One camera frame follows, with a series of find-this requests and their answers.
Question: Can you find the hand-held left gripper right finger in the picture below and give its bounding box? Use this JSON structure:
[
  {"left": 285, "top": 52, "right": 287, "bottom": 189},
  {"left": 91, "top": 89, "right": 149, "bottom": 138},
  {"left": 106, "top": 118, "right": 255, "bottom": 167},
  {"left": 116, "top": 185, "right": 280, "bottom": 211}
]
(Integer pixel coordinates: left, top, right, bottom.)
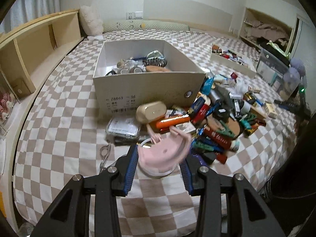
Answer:
[{"left": 179, "top": 153, "right": 289, "bottom": 237}]

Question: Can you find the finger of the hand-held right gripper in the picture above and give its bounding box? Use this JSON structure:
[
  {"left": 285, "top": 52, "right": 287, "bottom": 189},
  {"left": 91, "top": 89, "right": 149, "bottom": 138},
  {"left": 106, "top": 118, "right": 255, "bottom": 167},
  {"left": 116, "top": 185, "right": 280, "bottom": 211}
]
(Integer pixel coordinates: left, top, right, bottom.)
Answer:
[{"left": 274, "top": 99, "right": 311, "bottom": 119}]

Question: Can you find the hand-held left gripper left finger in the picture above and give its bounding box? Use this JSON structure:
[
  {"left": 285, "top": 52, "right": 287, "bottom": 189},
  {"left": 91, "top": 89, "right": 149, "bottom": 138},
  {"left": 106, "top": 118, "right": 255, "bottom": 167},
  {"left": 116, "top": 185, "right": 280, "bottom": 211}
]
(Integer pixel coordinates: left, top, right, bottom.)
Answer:
[{"left": 30, "top": 144, "right": 139, "bottom": 237}]

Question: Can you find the pile of assorted small clutter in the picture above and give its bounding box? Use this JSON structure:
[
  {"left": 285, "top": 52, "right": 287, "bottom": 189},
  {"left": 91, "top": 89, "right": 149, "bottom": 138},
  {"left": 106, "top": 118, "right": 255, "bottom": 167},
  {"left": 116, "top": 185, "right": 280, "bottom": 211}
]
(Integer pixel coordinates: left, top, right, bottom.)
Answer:
[{"left": 154, "top": 71, "right": 279, "bottom": 165}]

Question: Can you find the white cardboard box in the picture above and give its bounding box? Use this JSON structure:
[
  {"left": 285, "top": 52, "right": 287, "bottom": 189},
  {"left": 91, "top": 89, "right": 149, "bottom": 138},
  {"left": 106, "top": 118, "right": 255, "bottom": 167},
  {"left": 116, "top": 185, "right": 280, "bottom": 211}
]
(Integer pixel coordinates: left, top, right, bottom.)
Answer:
[{"left": 92, "top": 39, "right": 206, "bottom": 114}]

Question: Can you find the cream small block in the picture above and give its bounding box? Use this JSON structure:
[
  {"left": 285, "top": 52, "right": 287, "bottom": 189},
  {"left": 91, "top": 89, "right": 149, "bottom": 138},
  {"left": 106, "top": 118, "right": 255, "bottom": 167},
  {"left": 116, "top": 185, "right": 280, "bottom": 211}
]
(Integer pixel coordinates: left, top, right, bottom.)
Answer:
[{"left": 265, "top": 102, "right": 278, "bottom": 118}]

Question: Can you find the clear plastic blister packet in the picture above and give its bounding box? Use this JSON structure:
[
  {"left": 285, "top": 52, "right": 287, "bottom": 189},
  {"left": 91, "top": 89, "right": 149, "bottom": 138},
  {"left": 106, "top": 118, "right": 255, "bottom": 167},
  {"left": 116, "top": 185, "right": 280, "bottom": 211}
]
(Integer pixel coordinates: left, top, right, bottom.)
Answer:
[{"left": 106, "top": 117, "right": 141, "bottom": 140}]

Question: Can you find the clear plastic storage bin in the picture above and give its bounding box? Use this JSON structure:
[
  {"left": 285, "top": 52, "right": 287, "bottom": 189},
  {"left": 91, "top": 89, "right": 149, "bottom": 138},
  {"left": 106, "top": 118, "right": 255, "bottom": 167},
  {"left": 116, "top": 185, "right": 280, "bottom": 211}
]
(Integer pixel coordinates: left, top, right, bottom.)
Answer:
[{"left": 256, "top": 48, "right": 291, "bottom": 86}]

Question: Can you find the tan small carton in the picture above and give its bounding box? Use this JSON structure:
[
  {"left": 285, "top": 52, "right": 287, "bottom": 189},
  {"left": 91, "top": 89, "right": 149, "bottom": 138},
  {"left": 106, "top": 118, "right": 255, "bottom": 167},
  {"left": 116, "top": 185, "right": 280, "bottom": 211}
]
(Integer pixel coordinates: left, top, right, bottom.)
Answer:
[{"left": 174, "top": 123, "right": 196, "bottom": 134}]

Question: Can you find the red tube with white cap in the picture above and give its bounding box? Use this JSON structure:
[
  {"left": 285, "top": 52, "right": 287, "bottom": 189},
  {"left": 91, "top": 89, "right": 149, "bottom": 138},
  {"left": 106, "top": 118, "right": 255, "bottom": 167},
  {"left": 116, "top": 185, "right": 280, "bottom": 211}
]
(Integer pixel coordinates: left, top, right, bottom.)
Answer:
[{"left": 204, "top": 127, "right": 240, "bottom": 152}]

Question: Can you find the orange glossy tube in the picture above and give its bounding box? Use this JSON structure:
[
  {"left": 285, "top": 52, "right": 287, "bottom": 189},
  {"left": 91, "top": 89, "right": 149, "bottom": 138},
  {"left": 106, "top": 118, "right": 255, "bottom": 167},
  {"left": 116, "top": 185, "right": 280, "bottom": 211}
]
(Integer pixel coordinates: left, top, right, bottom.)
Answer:
[{"left": 155, "top": 117, "right": 192, "bottom": 132}]

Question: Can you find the round cork coaster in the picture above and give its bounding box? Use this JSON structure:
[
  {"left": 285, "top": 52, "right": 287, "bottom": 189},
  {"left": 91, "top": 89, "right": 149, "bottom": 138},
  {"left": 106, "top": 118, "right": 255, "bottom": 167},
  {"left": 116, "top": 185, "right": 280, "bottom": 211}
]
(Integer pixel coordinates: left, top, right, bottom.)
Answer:
[{"left": 207, "top": 116, "right": 241, "bottom": 139}]

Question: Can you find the beige oval case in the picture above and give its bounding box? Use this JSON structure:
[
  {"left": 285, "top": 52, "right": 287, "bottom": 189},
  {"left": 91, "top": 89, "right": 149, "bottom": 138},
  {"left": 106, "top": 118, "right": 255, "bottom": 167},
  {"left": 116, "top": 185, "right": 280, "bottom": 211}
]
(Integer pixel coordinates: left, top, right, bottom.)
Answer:
[{"left": 136, "top": 101, "right": 167, "bottom": 124}]

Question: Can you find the green soft thing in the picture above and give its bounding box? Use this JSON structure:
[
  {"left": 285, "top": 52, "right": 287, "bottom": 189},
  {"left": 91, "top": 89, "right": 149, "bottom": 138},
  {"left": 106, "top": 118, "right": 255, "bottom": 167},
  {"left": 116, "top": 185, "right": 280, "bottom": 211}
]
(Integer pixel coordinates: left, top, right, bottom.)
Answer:
[{"left": 268, "top": 41, "right": 287, "bottom": 55}]

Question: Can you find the green clothespin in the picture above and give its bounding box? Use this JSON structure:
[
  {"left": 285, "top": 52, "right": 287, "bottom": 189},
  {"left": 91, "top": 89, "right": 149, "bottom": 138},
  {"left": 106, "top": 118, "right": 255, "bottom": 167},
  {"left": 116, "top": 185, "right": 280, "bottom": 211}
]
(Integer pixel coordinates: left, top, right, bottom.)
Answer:
[{"left": 217, "top": 121, "right": 235, "bottom": 137}]

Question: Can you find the black cloth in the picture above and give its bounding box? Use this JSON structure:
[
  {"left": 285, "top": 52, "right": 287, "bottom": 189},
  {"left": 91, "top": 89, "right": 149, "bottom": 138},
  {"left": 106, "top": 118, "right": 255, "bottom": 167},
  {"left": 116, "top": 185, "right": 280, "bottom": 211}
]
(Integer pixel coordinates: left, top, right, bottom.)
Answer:
[{"left": 257, "top": 38, "right": 290, "bottom": 60}]

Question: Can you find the red flat pack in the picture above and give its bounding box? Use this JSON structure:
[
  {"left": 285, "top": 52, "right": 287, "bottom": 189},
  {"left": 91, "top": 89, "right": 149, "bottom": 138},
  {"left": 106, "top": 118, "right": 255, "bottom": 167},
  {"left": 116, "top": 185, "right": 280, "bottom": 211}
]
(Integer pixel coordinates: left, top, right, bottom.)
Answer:
[{"left": 191, "top": 104, "right": 210, "bottom": 124}]

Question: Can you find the shallow white box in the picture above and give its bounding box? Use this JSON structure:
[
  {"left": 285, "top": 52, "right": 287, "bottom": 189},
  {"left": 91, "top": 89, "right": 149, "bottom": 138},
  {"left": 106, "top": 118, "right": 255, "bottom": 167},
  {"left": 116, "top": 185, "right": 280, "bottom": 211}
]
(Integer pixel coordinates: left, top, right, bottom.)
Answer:
[{"left": 210, "top": 43, "right": 257, "bottom": 79}]

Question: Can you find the black round jar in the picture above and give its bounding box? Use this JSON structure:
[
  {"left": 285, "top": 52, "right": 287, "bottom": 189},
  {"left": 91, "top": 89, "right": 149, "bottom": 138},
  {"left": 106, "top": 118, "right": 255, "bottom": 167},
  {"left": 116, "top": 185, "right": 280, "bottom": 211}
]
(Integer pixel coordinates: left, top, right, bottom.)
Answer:
[{"left": 213, "top": 109, "right": 230, "bottom": 122}]

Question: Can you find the blue printed flat bar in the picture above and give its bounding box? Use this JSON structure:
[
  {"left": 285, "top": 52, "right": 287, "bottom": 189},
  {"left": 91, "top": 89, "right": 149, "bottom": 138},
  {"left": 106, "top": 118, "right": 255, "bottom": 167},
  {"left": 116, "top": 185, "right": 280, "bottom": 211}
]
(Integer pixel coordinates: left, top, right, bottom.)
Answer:
[{"left": 189, "top": 96, "right": 211, "bottom": 115}]

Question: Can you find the pile of beige clothes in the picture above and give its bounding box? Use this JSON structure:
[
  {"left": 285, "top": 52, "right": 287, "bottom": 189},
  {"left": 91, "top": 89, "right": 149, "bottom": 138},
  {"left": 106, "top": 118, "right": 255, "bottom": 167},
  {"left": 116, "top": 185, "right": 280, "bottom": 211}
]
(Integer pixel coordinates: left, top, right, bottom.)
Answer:
[{"left": 244, "top": 20, "right": 293, "bottom": 45}]

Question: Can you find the open wooden wardrobe shelf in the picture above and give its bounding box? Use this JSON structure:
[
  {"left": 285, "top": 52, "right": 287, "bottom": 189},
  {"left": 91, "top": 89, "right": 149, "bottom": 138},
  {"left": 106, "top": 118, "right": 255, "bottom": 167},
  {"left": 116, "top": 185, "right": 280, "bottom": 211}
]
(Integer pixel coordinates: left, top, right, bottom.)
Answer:
[{"left": 241, "top": 6, "right": 300, "bottom": 56}]

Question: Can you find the round wooden lid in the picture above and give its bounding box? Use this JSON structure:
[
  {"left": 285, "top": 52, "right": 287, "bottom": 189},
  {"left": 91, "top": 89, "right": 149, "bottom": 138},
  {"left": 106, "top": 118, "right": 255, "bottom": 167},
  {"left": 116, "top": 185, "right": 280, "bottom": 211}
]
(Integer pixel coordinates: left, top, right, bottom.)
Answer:
[{"left": 145, "top": 65, "right": 171, "bottom": 73}]

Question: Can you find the dark brown hair claw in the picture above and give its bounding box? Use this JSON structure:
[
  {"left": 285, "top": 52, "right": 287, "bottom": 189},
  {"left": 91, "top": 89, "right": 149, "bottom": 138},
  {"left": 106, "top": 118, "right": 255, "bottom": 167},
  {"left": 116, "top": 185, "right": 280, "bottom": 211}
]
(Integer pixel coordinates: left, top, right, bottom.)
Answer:
[{"left": 144, "top": 57, "right": 169, "bottom": 67}]

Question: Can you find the teal scrunchie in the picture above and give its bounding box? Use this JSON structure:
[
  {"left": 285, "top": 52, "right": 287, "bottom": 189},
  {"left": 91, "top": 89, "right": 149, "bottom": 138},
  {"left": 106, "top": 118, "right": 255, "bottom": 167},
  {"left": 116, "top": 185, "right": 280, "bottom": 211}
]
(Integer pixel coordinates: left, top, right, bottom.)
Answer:
[{"left": 147, "top": 51, "right": 165, "bottom": 60}]

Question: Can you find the small wooden box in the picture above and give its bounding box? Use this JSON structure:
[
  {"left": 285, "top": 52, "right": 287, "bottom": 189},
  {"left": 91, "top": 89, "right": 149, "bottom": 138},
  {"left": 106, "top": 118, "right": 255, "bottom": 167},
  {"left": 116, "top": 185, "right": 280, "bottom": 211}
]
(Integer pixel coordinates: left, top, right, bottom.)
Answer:
[{"left": 11, "top": 78, "right": 32, "bottom": 98}]

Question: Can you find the clear case with red doll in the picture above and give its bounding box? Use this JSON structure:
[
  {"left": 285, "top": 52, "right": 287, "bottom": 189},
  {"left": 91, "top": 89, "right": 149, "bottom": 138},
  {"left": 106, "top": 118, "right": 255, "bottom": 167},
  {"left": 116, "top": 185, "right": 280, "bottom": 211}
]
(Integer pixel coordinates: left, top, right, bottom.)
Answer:
[{"left": 0, "top": 69, "right": 22, "bottom": 134}]

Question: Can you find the wooden headboard shelf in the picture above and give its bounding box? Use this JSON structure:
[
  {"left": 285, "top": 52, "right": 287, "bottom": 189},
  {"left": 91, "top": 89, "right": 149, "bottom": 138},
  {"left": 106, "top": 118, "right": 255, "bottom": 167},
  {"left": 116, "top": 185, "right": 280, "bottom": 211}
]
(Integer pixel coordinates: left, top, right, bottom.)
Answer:
[{"left": 0, "top": 8, "right": 86, "bottom": 230}]

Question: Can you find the fluffy cream pillow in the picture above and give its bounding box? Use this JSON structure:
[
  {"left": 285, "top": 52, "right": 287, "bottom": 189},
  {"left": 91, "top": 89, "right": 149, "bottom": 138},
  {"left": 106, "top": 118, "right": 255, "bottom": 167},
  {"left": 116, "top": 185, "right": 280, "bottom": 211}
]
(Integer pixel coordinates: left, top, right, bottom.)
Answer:
[{"left": 79, "top": 5, "right": 104, "bottom": 37}]

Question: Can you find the pale curtain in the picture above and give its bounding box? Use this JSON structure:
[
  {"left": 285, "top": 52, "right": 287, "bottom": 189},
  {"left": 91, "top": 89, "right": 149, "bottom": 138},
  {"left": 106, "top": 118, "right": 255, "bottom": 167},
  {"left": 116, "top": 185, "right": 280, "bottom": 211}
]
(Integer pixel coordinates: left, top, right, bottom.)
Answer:
[{"left": 0, "top": 0, "right": 62, "bottom": 34}]

